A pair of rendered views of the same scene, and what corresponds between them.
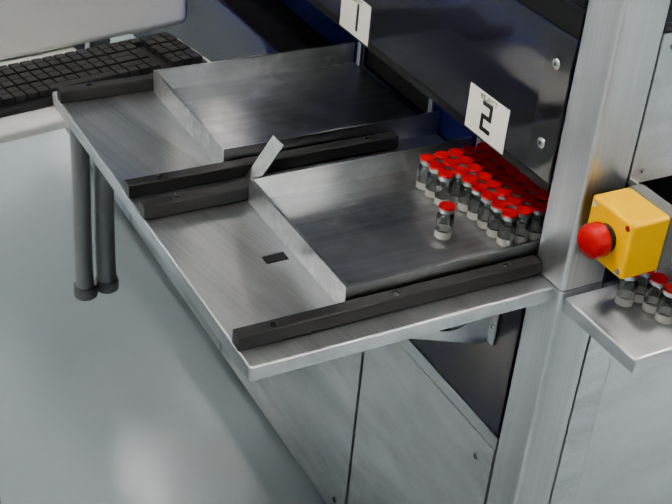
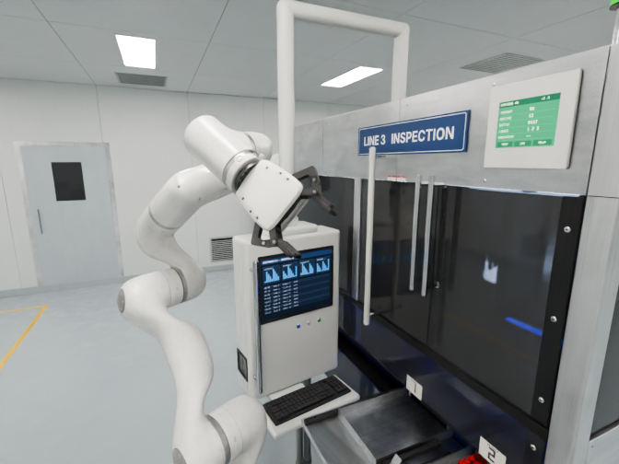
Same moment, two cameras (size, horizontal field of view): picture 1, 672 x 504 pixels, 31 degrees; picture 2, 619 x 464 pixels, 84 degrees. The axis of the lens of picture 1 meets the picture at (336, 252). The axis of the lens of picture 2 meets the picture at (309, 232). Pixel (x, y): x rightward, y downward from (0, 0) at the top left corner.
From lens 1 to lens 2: 0.53 m
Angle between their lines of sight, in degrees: 23
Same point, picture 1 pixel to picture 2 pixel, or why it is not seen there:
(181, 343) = not seen: outside the picture
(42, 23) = (291, 377)
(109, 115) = (324, 432)
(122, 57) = (320, 389)
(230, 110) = (368, 426)
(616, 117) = not seen: outside the picture
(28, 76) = (288, 402)
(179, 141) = (354, 447)
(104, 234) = (307, 442)
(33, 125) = (292, 427)
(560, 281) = not seen: outside the picture
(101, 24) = (310, 373)
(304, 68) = (390, 399)
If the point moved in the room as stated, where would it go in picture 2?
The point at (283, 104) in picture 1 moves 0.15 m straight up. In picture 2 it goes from (388, 421) to (390, 387)
